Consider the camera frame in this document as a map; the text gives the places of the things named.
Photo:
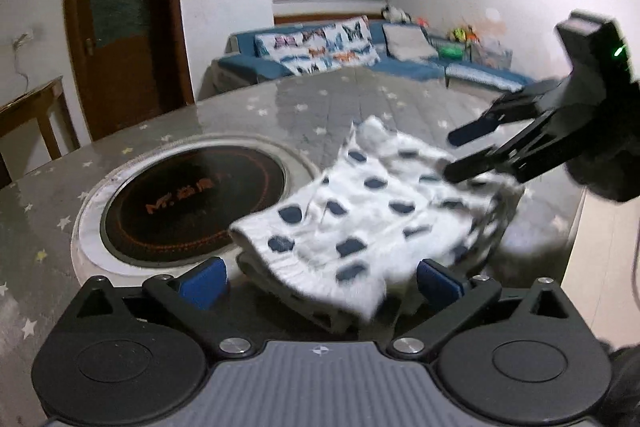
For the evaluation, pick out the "brown wooden door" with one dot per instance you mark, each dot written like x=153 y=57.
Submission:
x=125 y=72

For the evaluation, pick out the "clear plastic storage box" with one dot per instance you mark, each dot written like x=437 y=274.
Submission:
x=492 y=54

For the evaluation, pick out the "blue sofa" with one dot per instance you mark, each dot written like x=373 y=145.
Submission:
x=250 y=67

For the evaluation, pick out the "white wall socket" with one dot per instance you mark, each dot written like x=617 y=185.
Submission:
x=25 y=38

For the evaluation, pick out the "grey star quilted table cover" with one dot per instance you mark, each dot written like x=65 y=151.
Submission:
x=310 y=107

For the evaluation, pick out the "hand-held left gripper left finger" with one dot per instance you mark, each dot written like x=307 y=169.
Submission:
x=202 y=284

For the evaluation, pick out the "small orange toy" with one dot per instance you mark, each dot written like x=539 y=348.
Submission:
x=423 y=22

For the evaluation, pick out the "wooden side table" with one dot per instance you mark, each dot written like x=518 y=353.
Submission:
x=30 y=97

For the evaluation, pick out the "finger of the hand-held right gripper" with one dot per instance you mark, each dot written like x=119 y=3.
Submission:
x=470 y=167
x=475 y=129

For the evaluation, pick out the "yellow green toy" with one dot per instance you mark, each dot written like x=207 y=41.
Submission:
x=465 y=34

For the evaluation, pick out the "beige cushion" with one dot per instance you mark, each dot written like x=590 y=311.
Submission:
x=410 y=43

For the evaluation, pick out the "black white plush toy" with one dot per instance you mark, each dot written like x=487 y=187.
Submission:
x=395 y=13

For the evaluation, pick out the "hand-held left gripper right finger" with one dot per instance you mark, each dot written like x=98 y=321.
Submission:
x=440 y=284

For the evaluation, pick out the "round black induction hotplate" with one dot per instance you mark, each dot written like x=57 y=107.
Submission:
x=190 y=202

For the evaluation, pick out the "butterfly print pillow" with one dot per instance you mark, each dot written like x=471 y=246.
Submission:
x=310 y=47

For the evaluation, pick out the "white navy-dotted garment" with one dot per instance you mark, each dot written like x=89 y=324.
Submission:
x=360 y=217

